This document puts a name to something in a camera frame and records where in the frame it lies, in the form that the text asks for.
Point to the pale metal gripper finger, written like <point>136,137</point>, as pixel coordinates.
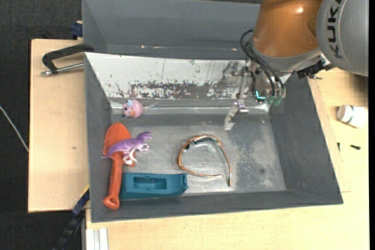
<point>233,115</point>
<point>230,73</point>

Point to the orange-framed sunglasses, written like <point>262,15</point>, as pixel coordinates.
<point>226,159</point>

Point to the grey metal bin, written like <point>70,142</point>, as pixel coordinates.
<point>257,155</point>

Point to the teal plastic wedge block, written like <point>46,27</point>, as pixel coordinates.
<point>173,184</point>

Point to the pink toy animal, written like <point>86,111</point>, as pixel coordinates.
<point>134,109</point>

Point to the white plastic bottle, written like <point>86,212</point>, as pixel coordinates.
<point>353,115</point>

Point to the purple toy dinosaur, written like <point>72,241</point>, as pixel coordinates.
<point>127,146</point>

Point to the small black screw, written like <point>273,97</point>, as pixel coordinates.
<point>356,147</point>

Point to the orange toy shovel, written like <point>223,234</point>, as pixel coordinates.
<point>116,175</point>

